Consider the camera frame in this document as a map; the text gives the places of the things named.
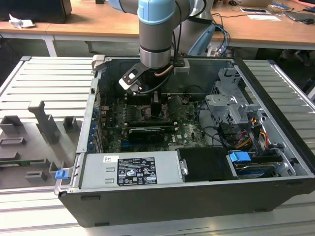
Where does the wooden desk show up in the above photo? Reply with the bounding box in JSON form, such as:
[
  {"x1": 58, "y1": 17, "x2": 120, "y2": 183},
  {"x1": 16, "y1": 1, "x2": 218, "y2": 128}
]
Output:
[{"x1": 0, "y1": 0, "x2": 315, "y2": 51}]

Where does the grey plastic case latch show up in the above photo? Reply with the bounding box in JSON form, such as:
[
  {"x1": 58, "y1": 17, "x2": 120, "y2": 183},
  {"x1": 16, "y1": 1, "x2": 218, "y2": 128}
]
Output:
[{"x1": 91, "y1": 54, "x2": 107, "y2": 72}]

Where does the silver metal drive cage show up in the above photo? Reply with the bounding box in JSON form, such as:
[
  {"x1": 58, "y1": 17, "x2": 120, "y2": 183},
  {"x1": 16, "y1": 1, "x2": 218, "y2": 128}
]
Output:
[{"x1": 204, "y1": 67, "x2": 250, "y2": 126}]

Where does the black camera cable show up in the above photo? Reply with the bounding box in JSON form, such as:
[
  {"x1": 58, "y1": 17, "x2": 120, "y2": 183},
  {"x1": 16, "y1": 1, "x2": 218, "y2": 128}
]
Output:
[{"x1": 136, "y1": 23, "x2": 184, "y2": 96}]

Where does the blue disk carrier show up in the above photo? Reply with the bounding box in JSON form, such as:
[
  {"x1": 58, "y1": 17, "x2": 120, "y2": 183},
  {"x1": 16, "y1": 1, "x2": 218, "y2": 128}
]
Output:
[{"x1": 228, "y1": 151, "x2": 251, "y2": 163}]

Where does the white paper sheet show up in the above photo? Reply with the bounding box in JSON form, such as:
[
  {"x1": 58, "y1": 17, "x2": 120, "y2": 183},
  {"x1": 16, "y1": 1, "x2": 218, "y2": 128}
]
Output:
[{"x1": 247, "y1": 14, "x2": 282, "y2": 22}]

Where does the black box on desk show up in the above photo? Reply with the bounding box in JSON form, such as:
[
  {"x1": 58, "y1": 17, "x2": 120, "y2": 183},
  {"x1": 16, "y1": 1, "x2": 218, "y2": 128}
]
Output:
[{"x1": 0, "y1": 0, "x2": 73, "y2": 24}]

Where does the metal CPU socket cover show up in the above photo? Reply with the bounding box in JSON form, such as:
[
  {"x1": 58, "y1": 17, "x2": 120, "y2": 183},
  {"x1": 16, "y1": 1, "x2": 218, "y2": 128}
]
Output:
[{"x1": 162, "y1": 95, "x2": 184, "y2": 116}]

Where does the green motherboard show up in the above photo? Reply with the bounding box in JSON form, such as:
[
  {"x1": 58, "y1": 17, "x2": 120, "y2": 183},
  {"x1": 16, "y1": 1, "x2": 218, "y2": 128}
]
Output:
[{"x1": 102, "y1": 93, "x2": 222, "y2": 153}]

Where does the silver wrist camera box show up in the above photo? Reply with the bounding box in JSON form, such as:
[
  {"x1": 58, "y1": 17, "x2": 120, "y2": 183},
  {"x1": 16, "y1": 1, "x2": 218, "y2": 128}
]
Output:
[{"x1": 118, "y1": 64, "x2": 144, "y2": 96}]

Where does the yellow red wire bundle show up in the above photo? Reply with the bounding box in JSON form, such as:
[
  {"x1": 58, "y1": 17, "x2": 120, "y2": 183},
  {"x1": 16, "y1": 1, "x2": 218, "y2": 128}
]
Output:
[{"x1": 235, "y1": 117, "x2": 269, "y2": 151}]

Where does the crumpled white paper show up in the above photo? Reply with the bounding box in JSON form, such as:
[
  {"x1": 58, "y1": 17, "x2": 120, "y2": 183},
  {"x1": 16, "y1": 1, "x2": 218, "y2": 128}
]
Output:
[{"x1": 8, "y1": 13, "x2": 36, "y2": 29}]

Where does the black open PC case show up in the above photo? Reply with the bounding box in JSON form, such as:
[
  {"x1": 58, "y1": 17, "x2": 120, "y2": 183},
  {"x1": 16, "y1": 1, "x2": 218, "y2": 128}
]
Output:
[{"x1": 58, "y1": 55, "x2": 315, "y2": 228}]

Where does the black graphics card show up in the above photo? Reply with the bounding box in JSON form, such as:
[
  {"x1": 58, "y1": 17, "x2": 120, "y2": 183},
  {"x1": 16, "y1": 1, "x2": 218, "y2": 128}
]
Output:
[{"x1": 127, "y1": 126, "x2": 166, "y2": 145}]

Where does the grey parts rack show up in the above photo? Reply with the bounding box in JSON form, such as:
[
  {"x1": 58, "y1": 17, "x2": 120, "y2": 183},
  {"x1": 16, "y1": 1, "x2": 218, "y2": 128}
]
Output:
[{"x1": 0, "y1": 100, "x2": 84, "y2": 190}]

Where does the black CPU socket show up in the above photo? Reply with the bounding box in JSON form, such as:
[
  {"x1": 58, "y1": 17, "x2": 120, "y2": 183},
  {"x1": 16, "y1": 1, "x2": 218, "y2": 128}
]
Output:
[{"x1": 138, "y1": 104, "x2": 171, "y2": 123}]

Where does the black RAM slot bank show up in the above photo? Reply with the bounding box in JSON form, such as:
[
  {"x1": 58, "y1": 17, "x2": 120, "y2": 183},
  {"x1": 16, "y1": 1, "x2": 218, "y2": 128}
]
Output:
[
  {"x1": 125, "y1": 92, "x2": 171, "y2": 105},
  {"x1": 127, "y1": 119, "x2": 178, "y2": 131}
]

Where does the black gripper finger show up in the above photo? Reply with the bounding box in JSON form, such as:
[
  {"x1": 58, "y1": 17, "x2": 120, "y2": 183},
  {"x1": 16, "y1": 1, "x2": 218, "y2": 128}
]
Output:
[{"x1": 150, "y1": 90, "x2": 162, "y2": 117}]

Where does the green RAM stick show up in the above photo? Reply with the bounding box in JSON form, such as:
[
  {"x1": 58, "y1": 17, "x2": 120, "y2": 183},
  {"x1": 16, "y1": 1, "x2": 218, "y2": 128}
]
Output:
[{"x1": 0, "y1": 159, "x2": 45, "y2": 166}]

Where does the black internal cable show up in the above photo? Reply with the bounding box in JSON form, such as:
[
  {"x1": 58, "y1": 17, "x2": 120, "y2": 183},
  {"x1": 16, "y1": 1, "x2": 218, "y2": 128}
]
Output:
[{"x1": 196, "y1": 98, "x2": 231, "y2": 149}]

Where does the black plastic shroud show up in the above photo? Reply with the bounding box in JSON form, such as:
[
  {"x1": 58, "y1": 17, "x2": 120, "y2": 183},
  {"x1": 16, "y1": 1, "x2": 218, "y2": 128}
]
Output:
[{"x1": 177, "y1": 147, "x2": 240, "y2": 183}]

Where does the silver power supply unit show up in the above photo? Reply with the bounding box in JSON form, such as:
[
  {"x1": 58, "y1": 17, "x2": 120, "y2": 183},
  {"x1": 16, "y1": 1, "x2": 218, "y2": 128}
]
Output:
[{"x1": 79, "y1": 150, "x2": 189, "y2": 190}]

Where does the blue cable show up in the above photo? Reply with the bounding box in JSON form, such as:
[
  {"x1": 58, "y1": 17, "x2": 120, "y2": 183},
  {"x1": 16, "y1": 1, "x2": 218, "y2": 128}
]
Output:
[{"x1": 216, "y1": 24, "x2": 231, "y2": 57}]

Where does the white framed tablet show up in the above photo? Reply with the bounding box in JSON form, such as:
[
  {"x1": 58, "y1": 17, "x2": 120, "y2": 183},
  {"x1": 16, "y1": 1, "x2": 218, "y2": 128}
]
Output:
[{"x1": 239, "y1": 7, "x2": 269, "y2": 14}]

